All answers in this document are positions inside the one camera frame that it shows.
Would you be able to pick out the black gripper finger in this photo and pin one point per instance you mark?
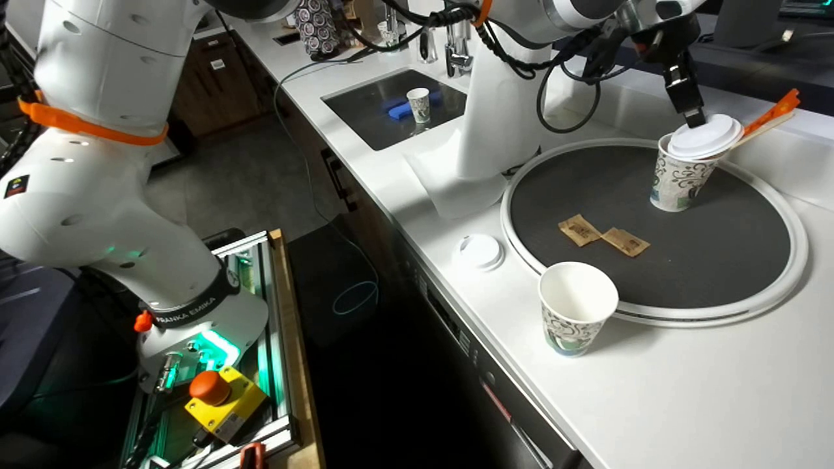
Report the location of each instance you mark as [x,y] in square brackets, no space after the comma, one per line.
[686,94]

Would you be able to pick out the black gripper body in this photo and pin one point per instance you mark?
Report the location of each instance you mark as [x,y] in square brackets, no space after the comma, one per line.
[669,41]

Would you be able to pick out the white plastic cup lid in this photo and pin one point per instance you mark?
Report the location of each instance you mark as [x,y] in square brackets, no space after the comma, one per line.
[479,252]
[704,140]

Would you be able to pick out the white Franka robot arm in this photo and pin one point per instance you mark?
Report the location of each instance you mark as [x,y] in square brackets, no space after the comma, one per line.
[106,54]

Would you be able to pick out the patterned paper coffee cup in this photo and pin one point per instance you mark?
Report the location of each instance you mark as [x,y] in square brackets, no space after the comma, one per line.
[682,184]

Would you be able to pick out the round black tray white rim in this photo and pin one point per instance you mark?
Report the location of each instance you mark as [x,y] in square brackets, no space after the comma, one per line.
[695,252]

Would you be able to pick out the brown paper packet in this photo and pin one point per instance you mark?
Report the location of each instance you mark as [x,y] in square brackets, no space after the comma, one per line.
[626,244]
[579,230]

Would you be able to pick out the chrome kitchen faucet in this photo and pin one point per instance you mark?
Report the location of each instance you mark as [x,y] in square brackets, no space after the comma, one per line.
[458,54]

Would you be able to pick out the clear glass flask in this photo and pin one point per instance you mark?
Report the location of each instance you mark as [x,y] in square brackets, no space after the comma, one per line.
[426,45]

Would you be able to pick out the blue sponge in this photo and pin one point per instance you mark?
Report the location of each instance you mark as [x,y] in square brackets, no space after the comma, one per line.
[397,111]

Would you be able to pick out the stainless steel sink basin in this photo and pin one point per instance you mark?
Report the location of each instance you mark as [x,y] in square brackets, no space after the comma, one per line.
[366,114]

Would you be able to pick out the patterned tall container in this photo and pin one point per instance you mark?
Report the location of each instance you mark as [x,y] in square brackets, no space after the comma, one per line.
[313,29]

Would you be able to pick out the dark under-counter cabinet front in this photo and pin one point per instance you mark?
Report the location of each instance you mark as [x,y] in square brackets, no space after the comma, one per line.
[418,392]

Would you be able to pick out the brown wooden cabinet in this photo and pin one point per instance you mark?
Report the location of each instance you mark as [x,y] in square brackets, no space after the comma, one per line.
[217,88]

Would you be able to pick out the yellow emergency stop box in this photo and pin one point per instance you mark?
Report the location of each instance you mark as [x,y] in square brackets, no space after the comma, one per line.
[224,408]

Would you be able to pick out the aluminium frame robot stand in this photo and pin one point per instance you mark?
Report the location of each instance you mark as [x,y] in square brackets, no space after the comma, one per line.
[283,348]

